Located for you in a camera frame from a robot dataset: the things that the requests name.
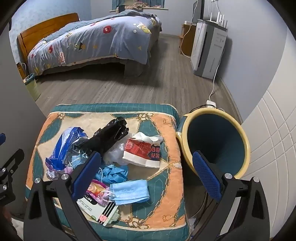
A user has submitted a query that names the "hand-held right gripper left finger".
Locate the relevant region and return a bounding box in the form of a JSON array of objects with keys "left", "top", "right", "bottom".
[{"left": 23, "top": 151, "right": 102, "bottom": 241}]

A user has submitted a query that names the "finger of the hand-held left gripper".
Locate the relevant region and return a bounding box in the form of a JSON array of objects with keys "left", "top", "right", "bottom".
[{"left": 0, "top": 133, "right": 25, "bottom": 183}]

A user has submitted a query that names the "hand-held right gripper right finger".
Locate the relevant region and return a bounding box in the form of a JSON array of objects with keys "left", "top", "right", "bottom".
[{"left": 192, "top": 150, "right": 271, "bottom": 241}]

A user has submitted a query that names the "clear plastic bag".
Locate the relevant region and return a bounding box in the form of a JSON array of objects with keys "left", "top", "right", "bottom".
[{"left": 103, "top": 139, "right": 130, "bottom": 166}]

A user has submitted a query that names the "yellow-rimmed teal waste bin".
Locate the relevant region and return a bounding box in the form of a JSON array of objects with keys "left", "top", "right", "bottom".
[{"left": 176, "top": 108, "right": 251, "bottom": 186}]

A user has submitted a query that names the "blue face mask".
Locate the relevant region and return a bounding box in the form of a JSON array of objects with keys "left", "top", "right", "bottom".
[
  {"left": 69, "top": 155, "right": 89, "bottom": 168},
  {"left": 109, "top": 179, "right": 150, "bottom": 206}
]

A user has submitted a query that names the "black plastic bag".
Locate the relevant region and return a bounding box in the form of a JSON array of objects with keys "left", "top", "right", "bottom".
[{"left": 76, "top": 116, "right": 129, "bottom": 156}]

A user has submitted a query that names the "pink snack wrapper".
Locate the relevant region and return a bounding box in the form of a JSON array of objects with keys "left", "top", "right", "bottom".
[{"left": 87, "top": 179, "right": 116, "bottom": 207}]

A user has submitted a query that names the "blue rubber glove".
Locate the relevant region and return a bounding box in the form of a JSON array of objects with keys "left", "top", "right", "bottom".
[{"left": 100, "top": 164, "right": 129, "bottom": 186}]

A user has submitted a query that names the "purple plastic wrapper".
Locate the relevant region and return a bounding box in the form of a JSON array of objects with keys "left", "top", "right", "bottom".
[{"left": 46, "top": 162, "right": 73, "bottom": 181}]

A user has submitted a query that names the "white and black cardboard box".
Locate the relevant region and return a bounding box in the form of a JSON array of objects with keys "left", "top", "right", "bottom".
[{"left": 76, "top": 196, "right": 121, "bottom": 227}]

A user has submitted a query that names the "blue plastic bag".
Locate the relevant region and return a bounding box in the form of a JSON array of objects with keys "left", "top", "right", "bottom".
[{"left": 45, "top": 127, "right": 89, "bottom": 172}]

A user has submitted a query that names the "teal and orange quilted cushion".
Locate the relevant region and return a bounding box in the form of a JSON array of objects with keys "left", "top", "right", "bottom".
[{"left": 25, "top": 103, "right": 190, "bottom": 239}]

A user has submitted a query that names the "red and white tissue pack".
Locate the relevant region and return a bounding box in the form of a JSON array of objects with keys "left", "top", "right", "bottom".
[{"left": 122, "top": 132, "right": 164, "bottom": 169}]

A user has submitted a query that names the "white panelled door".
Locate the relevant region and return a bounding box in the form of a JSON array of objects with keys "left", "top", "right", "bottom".
[{"left": 240, "top": 23, "right": 296, "bottom": 241}]

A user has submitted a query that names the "small yellow-green waste bin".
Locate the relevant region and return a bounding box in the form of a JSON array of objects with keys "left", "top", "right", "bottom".
[{"left": 23, "top": 73, "right": 41, "bottom": 101}]

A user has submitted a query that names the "wooden nightstand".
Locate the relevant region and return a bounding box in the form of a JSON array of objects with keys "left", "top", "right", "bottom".
[{"left": 17, "top": 62, "right": 26, "bottom": 80}]

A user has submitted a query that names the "grey and white air purifier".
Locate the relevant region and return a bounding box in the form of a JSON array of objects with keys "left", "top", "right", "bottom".
[{"left": 190, "top": 19, "right": 228, "bottom": 79}]

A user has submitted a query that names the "wooden bed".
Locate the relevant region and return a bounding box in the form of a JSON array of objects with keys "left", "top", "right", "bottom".
[{"left": 17, "top": 13, "right": 162, "bottom": 78}]

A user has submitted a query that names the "wooden cabinet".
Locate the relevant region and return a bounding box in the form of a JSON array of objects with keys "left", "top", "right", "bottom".
[{"left": 179, "top": 21, "right": 197, "bottom": 57}]

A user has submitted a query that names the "bed with blue cover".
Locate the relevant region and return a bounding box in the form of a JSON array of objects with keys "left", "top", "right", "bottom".
[{"left": 27, "top": 10, "right": 162, "bottom": 76}]

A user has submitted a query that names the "white router with antennas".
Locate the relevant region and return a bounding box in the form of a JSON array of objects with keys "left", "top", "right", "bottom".
[{"left": 206, "top": 0, "right": 228, "bottom": 29}]

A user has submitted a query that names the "flat screen monitor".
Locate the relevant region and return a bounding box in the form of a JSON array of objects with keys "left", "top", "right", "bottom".
[{"left": 193, "top": 0, "right": 205, "bottom": 24}]

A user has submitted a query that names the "black cable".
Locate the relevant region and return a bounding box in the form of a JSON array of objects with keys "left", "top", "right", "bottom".
[{"left": 190, "top": 104, "right": 208, "bottom": 114}]

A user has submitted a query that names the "white power cable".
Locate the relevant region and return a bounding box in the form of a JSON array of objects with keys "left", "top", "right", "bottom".
[{"left": 209, "top": 44, "right": 226, "bottom": 101}]

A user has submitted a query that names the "looped white cable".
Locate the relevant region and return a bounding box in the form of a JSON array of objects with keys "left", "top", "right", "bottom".
[{"left": 180, "top": 22, "right": 197, "bottom": 56}]

